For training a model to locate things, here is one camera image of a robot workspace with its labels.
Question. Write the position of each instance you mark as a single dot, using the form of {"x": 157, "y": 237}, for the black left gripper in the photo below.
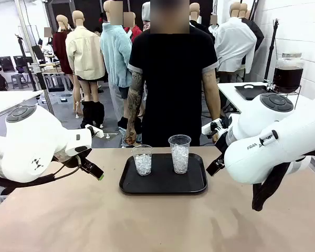
{"x": 77, "y": 156}

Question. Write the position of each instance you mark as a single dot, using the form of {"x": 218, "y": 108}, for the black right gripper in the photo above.
{"x": 221, "y": 141}

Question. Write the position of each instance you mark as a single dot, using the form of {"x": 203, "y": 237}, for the short clear plastic cup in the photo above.
{"x": 142, "y": 162}

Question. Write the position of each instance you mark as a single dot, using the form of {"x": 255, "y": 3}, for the person's tattooed right forearm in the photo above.
{"x": 134, "y": 113}

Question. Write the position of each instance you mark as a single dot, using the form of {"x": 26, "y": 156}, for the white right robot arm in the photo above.
{"x": 265, "y": 123}

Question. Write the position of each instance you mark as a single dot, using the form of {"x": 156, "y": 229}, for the person's left forearm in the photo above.
{"x": 214, "y": 107}

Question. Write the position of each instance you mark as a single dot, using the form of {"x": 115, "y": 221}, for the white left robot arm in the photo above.
{"x": 29, "y": 136}

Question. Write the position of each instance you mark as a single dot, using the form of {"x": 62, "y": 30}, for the tall clear iced cup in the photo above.
{"x": 179, "y": 157}

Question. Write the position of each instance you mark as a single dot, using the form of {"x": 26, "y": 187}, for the glass drink dispenser jar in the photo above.
{"x": 287, "y": 76}

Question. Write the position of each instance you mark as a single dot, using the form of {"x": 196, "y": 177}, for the person's right hand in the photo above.
{"x": 130, "y": 136}

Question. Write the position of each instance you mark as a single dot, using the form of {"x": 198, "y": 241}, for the black plastic serving tray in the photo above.
{"x": 160, "y": 185}

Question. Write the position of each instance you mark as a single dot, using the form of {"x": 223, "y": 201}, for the white side table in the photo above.
{"x": 229, "y": 93}

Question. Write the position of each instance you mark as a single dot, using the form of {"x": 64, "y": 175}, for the slanted grey metal pole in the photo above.
{"x": 47, "y": 98}

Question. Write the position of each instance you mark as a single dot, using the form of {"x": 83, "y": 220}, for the person in black t-shirt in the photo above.
{"x": 173, "y": 78}

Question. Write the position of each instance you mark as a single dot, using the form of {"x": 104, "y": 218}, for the white desk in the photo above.
{"x": 10, "y": 98}

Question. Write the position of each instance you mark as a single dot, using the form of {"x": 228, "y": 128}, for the mannequin in cream jacket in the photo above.
{"x": 85, "y": 55}

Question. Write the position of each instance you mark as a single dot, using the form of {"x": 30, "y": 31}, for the grey plastic stool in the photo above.
{"x": 19, "y": 77}

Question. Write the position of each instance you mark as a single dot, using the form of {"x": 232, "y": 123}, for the mannequin in blue fleece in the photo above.
{"x": 115, "y": 52}

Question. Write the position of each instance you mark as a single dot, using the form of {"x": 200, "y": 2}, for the mannequin in white shirt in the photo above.
{"x": 233, "y": 44}

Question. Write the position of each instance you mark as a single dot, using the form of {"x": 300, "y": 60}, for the mannequin in maroon dress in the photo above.
{"x": 61, "y": 50}

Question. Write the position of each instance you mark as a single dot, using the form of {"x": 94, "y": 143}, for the black tripod stand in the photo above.
{"x": 271, "y": 52}

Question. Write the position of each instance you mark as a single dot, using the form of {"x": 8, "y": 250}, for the mannequin in black jacket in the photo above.
{"x": 257, "y": 34}

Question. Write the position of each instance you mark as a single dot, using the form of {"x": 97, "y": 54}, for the mannequin in red jacket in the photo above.
{"x": 135, "y": 32}

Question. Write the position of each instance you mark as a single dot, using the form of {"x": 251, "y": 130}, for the mannequin in black garment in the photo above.
{"x": 194, "y": 13}

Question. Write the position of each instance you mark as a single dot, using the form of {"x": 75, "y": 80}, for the mannequin in plaid hooded shirt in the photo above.
{"x": 146, "y": 13}

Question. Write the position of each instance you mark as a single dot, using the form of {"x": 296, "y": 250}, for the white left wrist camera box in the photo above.
{"x": 95, "y": 131}

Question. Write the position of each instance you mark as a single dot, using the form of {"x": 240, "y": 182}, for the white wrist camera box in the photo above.
{"x": 207, "y": 127}
{"x": 95, "y": 131}

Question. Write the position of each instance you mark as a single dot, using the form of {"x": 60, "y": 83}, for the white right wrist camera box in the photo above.
{"x": 207, "y": 127}

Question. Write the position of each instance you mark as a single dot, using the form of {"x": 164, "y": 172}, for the black camera stand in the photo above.
{"x": 40, "y": 81}

